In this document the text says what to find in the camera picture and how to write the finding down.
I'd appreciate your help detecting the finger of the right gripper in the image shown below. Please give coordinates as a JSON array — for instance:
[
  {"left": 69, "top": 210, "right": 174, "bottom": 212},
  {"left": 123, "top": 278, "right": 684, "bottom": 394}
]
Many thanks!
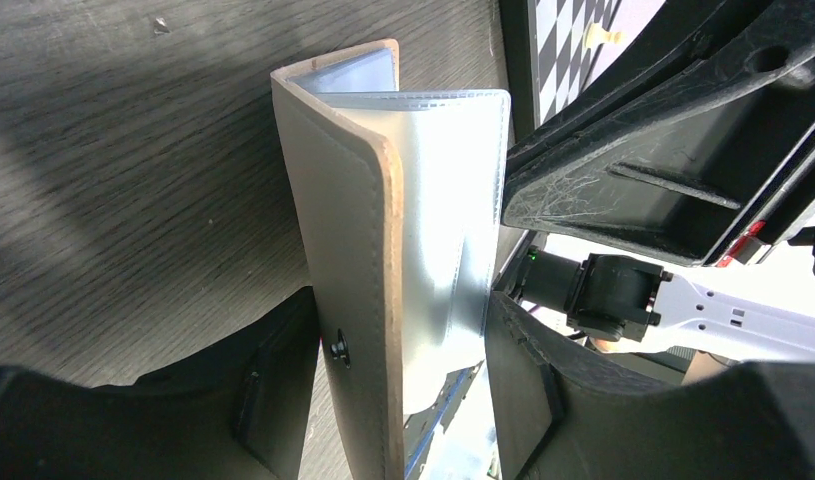
[{"left": 502, "top": 1, "right": 815, "bottom": 266}]

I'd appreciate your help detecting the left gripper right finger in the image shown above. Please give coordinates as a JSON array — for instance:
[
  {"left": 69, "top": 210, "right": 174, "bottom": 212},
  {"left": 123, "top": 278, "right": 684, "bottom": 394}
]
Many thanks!
[{"left": 485, "top": 292, "right": 815, "bottom": 479}]

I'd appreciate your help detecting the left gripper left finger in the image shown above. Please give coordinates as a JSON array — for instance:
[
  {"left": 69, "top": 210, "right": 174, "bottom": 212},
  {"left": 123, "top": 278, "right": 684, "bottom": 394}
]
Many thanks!
[{"left": 0, "top": 287, "right": 320, "bottom": 479}]

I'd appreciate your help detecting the beige leather card holder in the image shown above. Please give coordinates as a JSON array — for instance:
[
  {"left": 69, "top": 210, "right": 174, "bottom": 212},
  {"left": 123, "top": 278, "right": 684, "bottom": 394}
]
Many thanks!
[{"left": 271, "top": 39, "right": 511, "bottom": 479}]

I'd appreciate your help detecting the white chess pawn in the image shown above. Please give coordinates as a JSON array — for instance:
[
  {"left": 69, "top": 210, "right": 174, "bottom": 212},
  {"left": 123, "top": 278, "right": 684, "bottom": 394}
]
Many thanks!
[{"left": 583, "top": 23, "right": 626, "bottom": 49}]

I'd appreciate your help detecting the black and white chessboard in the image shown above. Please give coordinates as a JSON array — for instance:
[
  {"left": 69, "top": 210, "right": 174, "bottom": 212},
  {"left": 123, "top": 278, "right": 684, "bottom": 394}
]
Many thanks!
[{"left": 498, "top": 0, "right": 627, "bottom": 144}]

